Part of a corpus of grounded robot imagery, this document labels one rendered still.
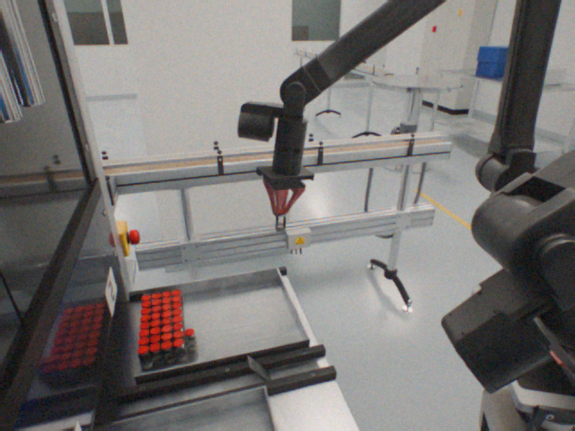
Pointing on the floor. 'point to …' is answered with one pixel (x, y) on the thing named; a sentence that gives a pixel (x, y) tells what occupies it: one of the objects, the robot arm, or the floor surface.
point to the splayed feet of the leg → (393, 282)
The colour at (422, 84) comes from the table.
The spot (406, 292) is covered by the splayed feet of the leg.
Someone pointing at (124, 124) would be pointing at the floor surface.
